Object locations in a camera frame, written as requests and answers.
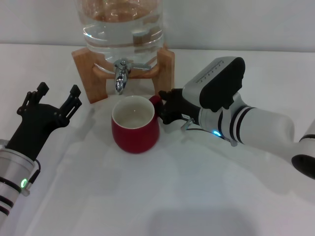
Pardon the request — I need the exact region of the wooden jar stand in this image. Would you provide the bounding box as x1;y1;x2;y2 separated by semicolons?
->
71;46;175;104

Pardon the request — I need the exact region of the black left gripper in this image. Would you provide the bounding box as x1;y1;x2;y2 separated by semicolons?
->
4;82;82;161

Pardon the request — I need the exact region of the chrome faucet tap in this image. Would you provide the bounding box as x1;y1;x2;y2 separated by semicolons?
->
113;59;152;95

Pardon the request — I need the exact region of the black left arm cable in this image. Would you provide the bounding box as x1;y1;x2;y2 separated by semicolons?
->
25;159;42;192

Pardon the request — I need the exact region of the silver black wrist camera box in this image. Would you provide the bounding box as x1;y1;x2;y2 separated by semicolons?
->
183;57;247;113

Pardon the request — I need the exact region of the clear glass water jar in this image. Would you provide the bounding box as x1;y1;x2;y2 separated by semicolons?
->
76;0;165;75

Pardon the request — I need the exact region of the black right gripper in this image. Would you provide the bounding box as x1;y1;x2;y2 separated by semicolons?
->
157;88;200;125

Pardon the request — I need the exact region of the red ceramic cup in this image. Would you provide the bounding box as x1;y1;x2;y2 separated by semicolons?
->
111;95;162;154

